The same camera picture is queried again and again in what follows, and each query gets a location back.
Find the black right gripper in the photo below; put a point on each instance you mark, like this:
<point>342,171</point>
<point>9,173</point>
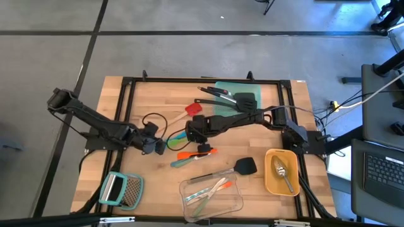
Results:
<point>199,127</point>

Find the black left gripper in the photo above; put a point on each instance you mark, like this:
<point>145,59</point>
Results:
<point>147,145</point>

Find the slotted all-black spatula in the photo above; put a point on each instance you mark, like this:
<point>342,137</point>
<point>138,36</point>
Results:
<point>214,103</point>

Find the steel scoop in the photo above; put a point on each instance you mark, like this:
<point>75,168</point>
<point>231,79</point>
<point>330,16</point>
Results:
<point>279,167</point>

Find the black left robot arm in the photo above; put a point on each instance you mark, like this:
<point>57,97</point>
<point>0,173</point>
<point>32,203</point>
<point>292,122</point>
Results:
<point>94,121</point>

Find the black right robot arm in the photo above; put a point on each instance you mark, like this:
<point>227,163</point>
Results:
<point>240,119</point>

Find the orange silicone spatula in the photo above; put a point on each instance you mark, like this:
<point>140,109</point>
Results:
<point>186,155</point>

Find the teal plastic container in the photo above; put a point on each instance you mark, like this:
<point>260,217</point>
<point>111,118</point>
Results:
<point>225,111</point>

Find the teal box grater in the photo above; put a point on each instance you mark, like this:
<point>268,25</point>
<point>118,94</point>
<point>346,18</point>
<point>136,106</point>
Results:
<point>132,190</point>

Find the clear plastic container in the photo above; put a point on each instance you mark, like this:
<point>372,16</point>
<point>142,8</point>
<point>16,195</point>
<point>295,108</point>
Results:
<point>227,205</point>

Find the yellow plastic container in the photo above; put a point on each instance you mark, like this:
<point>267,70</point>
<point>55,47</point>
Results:
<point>271,186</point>

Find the black rig crossbar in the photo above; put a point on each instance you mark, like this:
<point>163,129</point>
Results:
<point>47,220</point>

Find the yellow plug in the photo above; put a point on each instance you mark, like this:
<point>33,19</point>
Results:
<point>335,106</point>

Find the black stand leg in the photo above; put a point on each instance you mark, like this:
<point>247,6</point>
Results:
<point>268,6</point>

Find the black rig strut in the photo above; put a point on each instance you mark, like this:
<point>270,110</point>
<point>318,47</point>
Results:
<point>344,140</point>
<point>389,66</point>

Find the dark cart foot bar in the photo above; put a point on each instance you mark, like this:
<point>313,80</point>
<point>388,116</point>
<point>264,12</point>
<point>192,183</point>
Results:
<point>352,80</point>

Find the grey side table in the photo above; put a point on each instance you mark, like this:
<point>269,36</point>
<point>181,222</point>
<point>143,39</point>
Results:
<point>378,110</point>
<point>358,189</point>

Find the black laptop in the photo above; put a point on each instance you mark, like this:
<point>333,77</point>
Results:
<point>382,173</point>

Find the small black device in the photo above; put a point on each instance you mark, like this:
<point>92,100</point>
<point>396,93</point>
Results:
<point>398,128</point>

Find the person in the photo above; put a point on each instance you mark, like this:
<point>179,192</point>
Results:
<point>389,19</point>

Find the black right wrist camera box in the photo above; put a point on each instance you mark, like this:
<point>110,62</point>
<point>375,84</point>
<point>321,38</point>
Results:
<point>204,148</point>

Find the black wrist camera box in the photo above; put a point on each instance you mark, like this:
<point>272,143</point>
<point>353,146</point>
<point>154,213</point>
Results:
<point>151,129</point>
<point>204,148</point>

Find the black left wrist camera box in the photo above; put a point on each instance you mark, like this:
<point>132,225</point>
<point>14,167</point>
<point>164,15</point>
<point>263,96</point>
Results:
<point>151,129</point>

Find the silver metal bracket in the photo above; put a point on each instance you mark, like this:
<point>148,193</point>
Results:
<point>292,223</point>
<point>116,219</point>

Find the black table frame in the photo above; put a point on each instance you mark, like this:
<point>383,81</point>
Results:
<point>268,81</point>

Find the white metal stool frame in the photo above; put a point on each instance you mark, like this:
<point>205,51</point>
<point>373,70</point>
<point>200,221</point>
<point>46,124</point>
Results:
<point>396,39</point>

